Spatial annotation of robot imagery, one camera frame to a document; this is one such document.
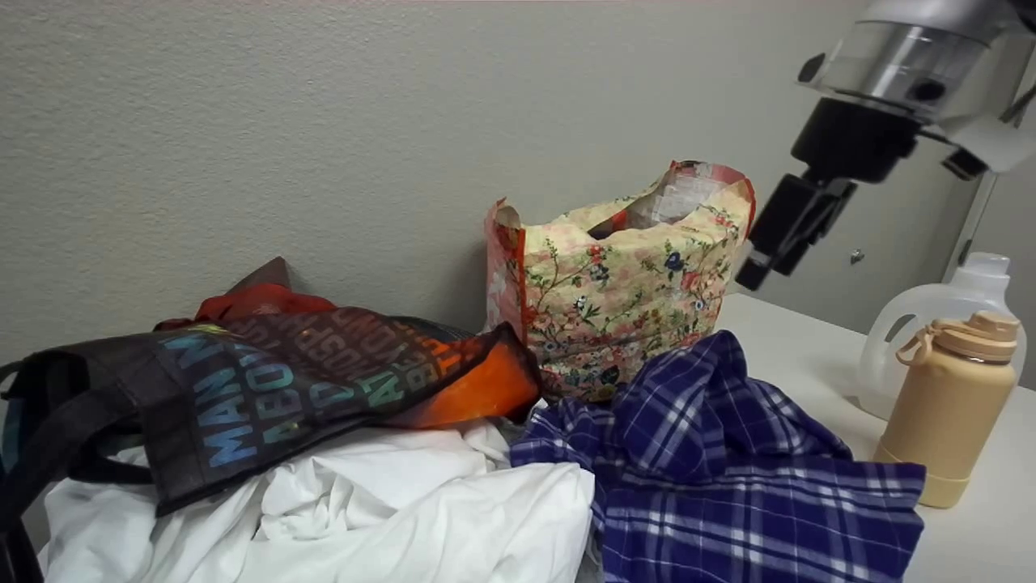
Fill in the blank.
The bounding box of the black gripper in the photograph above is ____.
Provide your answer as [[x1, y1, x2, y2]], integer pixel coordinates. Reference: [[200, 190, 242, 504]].
[[733, 96, 922, 295]]

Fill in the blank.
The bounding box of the floral bag with red sides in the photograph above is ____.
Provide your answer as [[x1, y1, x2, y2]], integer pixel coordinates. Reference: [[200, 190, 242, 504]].
[[482, 157, 761, 408]]

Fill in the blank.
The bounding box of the dark printed tote bag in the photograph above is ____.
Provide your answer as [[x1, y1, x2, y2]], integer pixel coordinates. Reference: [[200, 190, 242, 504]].
[[0, 256, 548, 583]]

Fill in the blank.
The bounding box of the translucent plastic jug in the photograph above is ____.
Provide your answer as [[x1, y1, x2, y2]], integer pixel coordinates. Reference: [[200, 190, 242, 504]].
[[854, 248, 1028, 425]]

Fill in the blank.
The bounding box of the tan water bottle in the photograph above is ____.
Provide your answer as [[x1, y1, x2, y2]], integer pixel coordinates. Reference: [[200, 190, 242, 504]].
[[869, 306, 1021, 512]]

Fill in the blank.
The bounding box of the blue plaid cloth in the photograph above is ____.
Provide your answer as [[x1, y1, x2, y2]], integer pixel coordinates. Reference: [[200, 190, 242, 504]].
[[503, 327, 929, 583]]

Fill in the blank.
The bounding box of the white cloth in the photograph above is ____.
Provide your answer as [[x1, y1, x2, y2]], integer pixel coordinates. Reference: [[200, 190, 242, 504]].
[[35, 419, 597, 583]]

